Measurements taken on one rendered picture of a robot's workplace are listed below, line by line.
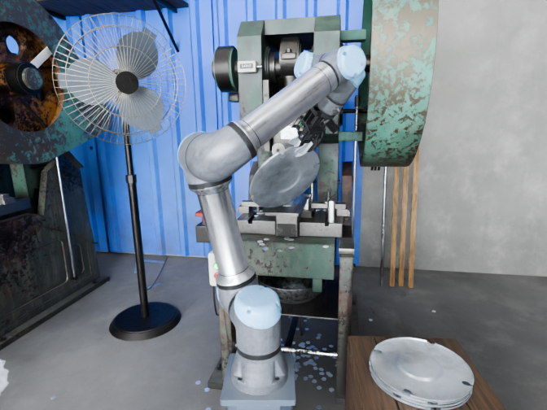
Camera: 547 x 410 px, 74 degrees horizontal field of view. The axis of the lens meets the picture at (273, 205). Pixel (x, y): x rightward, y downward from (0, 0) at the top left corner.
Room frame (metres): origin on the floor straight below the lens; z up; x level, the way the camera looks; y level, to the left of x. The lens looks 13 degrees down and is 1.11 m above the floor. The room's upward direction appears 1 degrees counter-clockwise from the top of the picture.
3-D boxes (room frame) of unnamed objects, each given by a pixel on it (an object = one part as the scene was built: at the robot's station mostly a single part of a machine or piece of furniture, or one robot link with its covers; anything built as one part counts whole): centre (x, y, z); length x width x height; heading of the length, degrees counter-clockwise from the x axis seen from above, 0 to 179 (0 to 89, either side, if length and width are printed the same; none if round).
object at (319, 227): (1.60, -0.09, 0.68); 0.45 x 0.30 x 0.06; 79
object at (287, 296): (1.60, -0.09, 0.36); 0.34 x 0.34 x 0.10
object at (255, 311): (0.85, 0.05, 0.62); 0.13 x 0.12 x 0.14; 23
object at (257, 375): (0.85, 0.04, 0.50); 0.15 x 0.15 x 0.10
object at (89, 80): (2.24, 0.71, 0.80); 1.24 x 0.65 x 1.59; 169
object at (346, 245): (1.68, -0.38, 0.45); 0.92 x 0.12 x 0.90; 169
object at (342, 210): (1.57, -0.25, 0.76); 0.17 x 0.06 x 0.10; 79
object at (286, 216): (1.43, -0.05, 0.72); 0.25 x 0.14 x 0.14; 169
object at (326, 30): (1.74, -0.11, 0.83); 0.79 x 0.43 x 1.34; 169
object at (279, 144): (1.56, -0.08, 1.04); 0.17 x 0.15 x 0.30; 169
